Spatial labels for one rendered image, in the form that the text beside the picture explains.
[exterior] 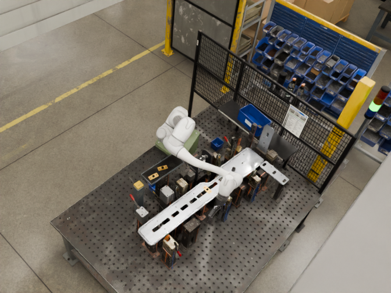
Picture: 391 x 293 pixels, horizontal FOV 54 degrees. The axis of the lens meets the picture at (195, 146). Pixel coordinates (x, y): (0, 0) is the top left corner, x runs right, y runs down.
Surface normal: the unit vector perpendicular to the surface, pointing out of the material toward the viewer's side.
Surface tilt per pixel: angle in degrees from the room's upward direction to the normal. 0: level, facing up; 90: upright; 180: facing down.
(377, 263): 0
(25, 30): 90
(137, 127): 0
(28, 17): 90
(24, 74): 0
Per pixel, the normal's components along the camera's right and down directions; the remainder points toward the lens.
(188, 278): 0.11, -0.65
